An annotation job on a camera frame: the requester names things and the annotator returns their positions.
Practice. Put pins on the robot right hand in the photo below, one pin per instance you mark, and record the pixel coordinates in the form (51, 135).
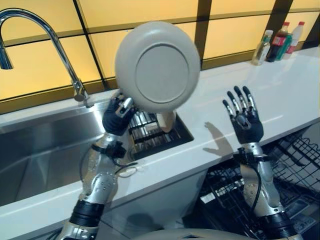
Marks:
(248, 122)

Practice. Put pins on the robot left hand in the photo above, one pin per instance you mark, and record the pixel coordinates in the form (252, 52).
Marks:
(113, 120)

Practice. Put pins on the grey round plate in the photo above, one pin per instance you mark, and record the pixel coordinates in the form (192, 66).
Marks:
(157, 66)

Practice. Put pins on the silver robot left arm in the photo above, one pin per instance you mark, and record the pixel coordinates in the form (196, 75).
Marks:
(97, 180)

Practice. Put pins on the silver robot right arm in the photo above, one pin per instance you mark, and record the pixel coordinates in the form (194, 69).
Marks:
(262, 190)

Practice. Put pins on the clear oil bottle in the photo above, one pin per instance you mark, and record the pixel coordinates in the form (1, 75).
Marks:
(261, 50)

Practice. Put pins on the stainless steel sink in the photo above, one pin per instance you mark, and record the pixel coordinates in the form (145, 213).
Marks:
(45, 150)

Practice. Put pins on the green bottle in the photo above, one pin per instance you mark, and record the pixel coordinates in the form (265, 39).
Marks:
(285, 47)

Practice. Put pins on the dark sauce bottle red cap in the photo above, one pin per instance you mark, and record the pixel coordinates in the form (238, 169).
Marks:
(276, 42)

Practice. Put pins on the white bottle red cap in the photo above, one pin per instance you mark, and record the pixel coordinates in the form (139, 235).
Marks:
(295, 37)

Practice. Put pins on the chrome gooseneck faucet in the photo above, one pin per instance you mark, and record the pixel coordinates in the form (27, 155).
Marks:
(47, 42)

